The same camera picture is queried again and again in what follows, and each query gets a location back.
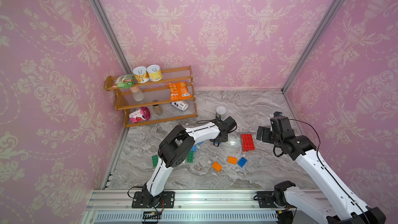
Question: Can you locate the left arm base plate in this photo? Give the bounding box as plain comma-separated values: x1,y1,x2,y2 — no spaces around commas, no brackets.
131,191,175,208

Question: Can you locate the pink strawberry drink cup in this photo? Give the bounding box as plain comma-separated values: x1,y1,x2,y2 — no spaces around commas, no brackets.
129,107,151,123

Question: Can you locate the aluminium mounting rail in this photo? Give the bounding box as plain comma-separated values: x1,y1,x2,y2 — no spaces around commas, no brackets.
80,188,352,224

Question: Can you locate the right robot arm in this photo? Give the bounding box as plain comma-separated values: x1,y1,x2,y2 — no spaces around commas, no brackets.
254,112,386,224

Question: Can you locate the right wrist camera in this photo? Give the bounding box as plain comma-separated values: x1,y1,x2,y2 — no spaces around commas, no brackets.
273,112,283,117

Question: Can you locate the red lego brick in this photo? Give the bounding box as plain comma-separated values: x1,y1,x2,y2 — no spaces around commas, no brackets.
241,141,254,146
242,145,255,152
241,134,253,142

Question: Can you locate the brown spice jar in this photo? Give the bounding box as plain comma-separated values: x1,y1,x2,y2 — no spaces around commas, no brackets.
152,104,163,115

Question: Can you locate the green lego brick middle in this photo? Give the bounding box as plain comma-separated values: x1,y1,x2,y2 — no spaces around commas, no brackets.
186,151,195,163

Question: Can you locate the yellow-label white can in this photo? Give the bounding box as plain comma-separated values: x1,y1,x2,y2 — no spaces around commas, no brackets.
147,64,163,82

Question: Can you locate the blue lego brick front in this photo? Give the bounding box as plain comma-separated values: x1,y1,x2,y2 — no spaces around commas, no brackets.
237,157,247,168

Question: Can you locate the white blueberry yogurt bottle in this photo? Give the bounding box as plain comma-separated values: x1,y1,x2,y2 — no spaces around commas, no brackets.
171,101,189,112

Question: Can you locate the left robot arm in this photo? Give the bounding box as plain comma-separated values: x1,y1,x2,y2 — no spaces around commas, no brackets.
142,117,237,207

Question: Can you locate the small green white-lid cup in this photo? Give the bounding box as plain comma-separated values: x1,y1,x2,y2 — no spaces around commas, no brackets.
216,106,227,120

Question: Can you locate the light blue large lego brick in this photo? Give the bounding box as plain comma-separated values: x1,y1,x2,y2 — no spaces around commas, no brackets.
191,145,198,152

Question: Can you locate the orange chips bag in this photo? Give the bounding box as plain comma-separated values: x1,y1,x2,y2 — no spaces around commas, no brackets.
167,82,191,101

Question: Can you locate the green snack packet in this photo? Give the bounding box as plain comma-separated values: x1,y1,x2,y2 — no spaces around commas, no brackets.
112,74,135,89

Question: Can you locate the green lego brick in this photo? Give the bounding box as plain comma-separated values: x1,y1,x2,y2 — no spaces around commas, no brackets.
152,155,159,168
186,151,195,163

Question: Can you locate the red lego brick front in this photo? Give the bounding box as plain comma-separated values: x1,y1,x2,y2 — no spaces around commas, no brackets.
242,145,255,152

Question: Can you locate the orange lego brick front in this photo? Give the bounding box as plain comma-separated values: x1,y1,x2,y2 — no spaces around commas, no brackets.
212,162,222,172

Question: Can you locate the orange-label white can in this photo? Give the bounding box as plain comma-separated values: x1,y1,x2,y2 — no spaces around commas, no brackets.
133,66,150,84

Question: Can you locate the wooden three-tier shelf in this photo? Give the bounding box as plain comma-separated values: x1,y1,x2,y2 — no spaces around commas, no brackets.
104,66,198,128

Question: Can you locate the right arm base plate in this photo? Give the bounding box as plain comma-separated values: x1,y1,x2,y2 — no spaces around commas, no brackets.
254,191,279,208

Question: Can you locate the orange lego brick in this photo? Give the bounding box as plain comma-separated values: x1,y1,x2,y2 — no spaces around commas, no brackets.
227,156,237,164
212,162,222,172

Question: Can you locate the green lego brick left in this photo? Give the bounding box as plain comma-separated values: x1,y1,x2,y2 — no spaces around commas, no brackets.
152,155,159,168

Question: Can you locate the orange lego brick right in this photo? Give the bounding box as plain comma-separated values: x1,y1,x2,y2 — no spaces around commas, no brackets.
227,156,237,164

